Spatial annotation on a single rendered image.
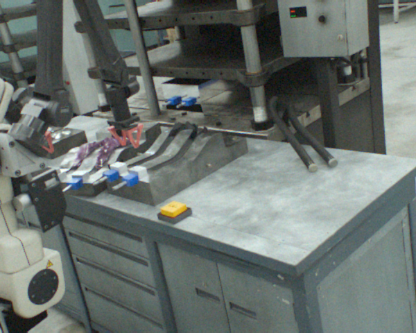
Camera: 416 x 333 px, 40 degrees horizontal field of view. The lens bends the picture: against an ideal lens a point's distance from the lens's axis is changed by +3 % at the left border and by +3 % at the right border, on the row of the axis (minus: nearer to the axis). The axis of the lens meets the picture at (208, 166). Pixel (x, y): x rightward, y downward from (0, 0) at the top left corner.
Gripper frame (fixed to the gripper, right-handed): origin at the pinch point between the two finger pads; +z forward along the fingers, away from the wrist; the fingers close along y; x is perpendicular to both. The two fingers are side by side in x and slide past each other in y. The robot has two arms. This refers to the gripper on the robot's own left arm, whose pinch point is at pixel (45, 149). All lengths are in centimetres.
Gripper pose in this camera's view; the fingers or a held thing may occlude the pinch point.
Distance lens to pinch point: 213.2
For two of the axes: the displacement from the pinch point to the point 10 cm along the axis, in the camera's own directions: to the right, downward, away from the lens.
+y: -8.0, -0.9, 6.0
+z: 4.1, 6.5, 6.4
